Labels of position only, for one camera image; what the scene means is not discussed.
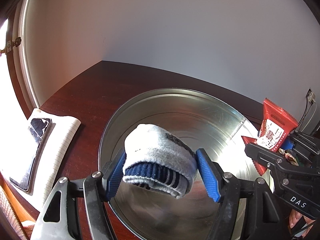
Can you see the round metal tin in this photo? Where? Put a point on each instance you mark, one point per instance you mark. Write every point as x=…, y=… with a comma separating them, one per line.
x=162, y=195

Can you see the white grey sock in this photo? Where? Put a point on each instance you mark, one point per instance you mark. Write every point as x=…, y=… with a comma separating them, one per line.
x=158, y=161

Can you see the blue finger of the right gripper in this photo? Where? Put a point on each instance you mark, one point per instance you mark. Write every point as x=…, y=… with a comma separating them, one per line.
x=287, y=144

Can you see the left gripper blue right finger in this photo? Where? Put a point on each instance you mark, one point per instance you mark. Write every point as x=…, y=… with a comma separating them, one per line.
x=210, y=175

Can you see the red snack packet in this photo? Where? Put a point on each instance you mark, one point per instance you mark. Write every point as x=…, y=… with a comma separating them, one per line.
x=276, y=126

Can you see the white wall power socket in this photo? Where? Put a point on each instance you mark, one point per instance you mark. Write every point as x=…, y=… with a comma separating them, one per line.
x=310, y=96

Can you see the right hand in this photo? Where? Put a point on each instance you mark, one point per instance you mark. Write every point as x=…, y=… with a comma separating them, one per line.
x=302, y=226

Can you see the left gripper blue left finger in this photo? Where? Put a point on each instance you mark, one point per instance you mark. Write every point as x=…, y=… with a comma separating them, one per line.
x=114, y=175

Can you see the white lined notepad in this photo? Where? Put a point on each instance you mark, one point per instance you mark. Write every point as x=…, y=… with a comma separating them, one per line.
x=54, y=147

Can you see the black smartphone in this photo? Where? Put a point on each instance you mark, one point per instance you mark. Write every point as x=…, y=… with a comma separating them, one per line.
x=25, y=156

